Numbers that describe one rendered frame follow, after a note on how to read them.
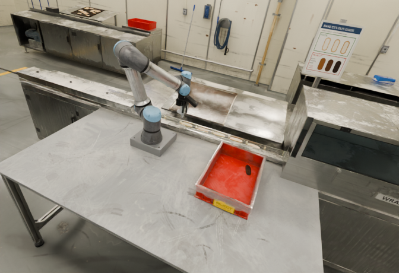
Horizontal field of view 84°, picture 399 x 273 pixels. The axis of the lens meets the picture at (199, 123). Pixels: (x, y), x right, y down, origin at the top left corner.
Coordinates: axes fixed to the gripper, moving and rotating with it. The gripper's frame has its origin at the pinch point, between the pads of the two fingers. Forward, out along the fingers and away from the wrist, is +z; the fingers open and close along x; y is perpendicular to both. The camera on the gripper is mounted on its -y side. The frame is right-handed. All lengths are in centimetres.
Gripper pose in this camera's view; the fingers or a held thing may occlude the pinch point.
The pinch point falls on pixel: (184, 114)
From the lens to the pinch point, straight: 180.2
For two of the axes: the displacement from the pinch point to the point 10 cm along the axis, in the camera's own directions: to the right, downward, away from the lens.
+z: -1.3, 8.3, 5.4
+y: -9.3, -2.8, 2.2
